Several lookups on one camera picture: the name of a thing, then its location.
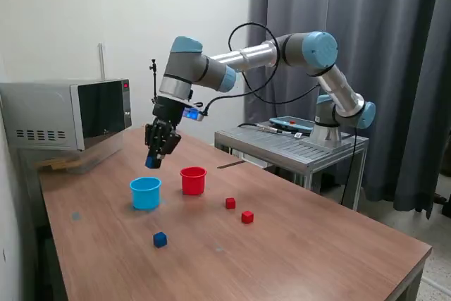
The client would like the robot teach pendant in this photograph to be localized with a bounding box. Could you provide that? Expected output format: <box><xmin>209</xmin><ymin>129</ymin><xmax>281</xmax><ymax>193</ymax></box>
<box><xmin>269</xmin><ymin>115</ymin><xmax>315</xmax><ymax>133</ymax></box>

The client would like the black pendant cable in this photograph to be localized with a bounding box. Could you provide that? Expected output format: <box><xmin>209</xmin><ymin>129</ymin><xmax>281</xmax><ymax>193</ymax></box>
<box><xmin>237</xmin><ymin>122</ymin><xmax>299</xmax><ymax>135</ymax></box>

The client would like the silver microwave oven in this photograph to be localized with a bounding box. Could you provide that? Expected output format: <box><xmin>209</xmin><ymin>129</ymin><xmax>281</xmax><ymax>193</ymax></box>
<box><xmin>0</xmin><ymin>78</ymin><xmax>133</xmax><ymax>153</ymax></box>

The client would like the red plastic bin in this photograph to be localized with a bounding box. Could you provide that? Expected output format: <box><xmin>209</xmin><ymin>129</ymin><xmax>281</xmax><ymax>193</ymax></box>
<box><xmin>179</xmin><ymin>166</ymin><xmax>208</xmax><ymax>197</ymax></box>

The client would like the blue plastic bin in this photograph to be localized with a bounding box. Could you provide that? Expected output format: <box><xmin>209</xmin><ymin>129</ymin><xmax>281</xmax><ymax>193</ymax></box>
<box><xmin>129</xmin><ymin>176</ymin><xmax>163</xmax><ymax>212</ymax></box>

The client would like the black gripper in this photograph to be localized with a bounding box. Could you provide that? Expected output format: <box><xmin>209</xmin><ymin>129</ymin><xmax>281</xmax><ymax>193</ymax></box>
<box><xmin>143</xmin><ymin>96</ymin><xmax>185</xmax><ymax>170</ymax></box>

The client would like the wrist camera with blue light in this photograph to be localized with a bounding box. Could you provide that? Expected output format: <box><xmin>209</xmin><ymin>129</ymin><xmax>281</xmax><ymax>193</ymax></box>
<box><xmin>181</xmin><ymin>105</ymin><xmax>207</xmax><ymax>123</ymax></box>

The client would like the black stand power cable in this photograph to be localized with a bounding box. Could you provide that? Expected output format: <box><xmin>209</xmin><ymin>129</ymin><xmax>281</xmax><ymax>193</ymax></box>
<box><xmin>340</xmin><ymin>126</ymin><xmax>357</xmax><ymax>206</ymax></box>

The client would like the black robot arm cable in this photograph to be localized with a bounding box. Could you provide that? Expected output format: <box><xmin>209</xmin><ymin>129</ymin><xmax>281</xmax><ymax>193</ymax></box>
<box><xmin>203</xmin><ymin>21</ymin><xmax>321</xmax><ymax>114</ymax></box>

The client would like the dark thin flat strip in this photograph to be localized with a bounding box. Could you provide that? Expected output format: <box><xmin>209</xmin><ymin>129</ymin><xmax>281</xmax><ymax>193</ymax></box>
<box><xmin>216</xmin><ymin>160</ymin><xmax>245</xmax><ymax>170</ymax></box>

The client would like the white wall pole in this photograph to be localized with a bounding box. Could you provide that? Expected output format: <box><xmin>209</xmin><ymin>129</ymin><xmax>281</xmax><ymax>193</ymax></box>
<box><xmin>98</xmin><ymin>42</ymin><xmax>106</xmax><ymax>82</ymax></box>

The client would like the grey curtain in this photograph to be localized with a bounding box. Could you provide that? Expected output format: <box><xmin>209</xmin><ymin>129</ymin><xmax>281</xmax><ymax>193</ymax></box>
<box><xmin>245</xmin><ymin>0</ymin><xmax>451</xmax><ymax>221</ymax></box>

